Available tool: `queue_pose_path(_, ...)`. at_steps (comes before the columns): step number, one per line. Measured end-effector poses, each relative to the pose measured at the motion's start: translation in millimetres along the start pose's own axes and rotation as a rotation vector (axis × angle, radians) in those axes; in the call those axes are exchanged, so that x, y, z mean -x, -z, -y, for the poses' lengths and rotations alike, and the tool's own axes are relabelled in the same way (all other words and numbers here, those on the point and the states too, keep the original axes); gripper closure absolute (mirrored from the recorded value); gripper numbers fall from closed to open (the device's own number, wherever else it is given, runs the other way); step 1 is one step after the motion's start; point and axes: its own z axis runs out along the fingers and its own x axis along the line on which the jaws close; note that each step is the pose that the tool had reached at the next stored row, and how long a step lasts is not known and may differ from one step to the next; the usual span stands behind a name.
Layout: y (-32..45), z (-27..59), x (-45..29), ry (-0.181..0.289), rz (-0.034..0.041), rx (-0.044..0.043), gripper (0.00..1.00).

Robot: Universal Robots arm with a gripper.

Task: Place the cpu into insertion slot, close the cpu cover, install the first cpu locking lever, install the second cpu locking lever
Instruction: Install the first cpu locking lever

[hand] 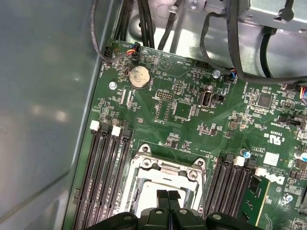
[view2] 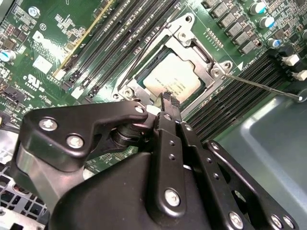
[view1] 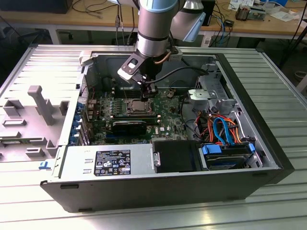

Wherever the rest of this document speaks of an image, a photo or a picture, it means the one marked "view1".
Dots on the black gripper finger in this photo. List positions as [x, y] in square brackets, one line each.
[153, 88]
[144, 92]

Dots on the silver topped CPU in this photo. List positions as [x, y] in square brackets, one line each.
[139, 106]

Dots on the metal locking lever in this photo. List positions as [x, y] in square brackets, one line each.
[124, 92]

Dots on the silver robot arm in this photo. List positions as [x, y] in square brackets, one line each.
[153, 28]

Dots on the black RAM slot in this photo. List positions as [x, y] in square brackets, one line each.
[130, 90]
[134, 115]
[130, 96]
[130, 93]
[134, 118]
[130, 87]

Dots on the CPU socket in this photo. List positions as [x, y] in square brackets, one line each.
[151, 112]

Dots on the blue expansion slot clip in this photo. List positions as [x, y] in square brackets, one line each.
[76, 129]
[74, 140]
[80, 107]
[77, 119]

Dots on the black drive bay cover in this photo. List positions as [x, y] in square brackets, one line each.
[175, 155]

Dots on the green motherboard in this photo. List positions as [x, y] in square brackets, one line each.
[168, 115]

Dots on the black graphics card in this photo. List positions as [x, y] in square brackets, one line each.
[129, 128]

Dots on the silver disk bay cage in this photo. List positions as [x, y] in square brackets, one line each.
[201, 94]

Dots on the pale grey case latch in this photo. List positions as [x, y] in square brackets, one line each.
[84, 57]

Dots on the black upright box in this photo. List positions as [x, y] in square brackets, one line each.
[209, 12]

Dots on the small black adapter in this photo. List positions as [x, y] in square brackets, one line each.
[229, 22]

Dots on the long wooden desk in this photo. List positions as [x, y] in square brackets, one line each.
[72, 20]

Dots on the silver power supply unit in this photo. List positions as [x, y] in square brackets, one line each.
[76, 165]

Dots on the black PC case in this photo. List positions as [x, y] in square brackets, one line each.
[144, 191]

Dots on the hard disk in blue carrier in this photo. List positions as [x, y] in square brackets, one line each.
[223, 160]

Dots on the grey parts rack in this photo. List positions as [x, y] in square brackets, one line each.
[40, 105]

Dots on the copper coil device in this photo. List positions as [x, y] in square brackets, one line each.
[242, 13]

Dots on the printed paper sheet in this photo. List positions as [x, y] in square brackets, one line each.
[239, 3]

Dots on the grey electronics device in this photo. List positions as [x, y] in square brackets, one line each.
[257, 14]

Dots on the black monitor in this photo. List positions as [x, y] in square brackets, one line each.
[36, 6]

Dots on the white paper sheet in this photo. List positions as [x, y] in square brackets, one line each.
[283, 15]

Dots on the green RAM stick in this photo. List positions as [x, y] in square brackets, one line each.
[10, 142]

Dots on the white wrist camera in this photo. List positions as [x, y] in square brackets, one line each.
[124, 74]

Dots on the small wrist camera box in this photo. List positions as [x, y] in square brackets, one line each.
[176, 56]

